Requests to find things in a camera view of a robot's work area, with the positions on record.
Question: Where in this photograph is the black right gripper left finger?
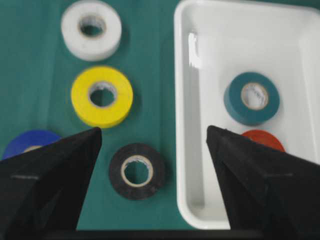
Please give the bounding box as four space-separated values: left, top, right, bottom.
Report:
0 127 102 235

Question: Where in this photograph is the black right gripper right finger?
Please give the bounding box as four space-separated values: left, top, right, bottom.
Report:
206 125 320 235

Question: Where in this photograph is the orange tape roll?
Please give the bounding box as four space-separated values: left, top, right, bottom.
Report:
242 129 285 152

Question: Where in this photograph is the teal green tape roll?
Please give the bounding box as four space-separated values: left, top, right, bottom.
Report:
223 72 280 126

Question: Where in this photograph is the blue tape roll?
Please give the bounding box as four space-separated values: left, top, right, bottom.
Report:
2 129 61 160

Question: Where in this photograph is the yellow tape roll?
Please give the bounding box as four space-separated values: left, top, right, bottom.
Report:
70 65 134 129

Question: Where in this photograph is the black tape roll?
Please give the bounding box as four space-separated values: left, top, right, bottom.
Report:
108 143 166 200

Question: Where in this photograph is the white plastic tray case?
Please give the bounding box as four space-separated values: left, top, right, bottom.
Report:
174 0 320 230

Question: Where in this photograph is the white tape roll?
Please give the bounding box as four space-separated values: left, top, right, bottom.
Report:
60 0 122 62

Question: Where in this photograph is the green table cloth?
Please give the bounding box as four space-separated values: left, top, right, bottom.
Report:
0 0 190 230

